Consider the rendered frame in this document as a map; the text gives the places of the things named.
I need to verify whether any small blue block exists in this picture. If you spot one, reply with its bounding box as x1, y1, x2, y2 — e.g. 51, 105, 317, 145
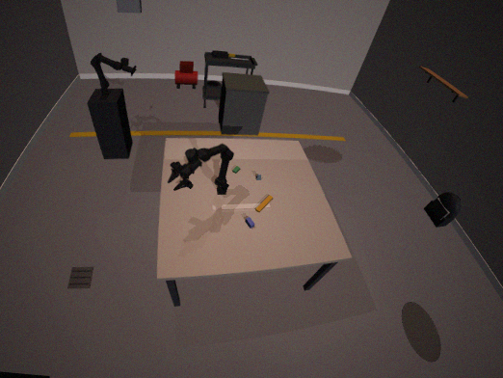
245, 217, 255, 229

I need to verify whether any orange bar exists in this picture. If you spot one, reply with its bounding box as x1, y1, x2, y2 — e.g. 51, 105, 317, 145
256, 195, 273, 213

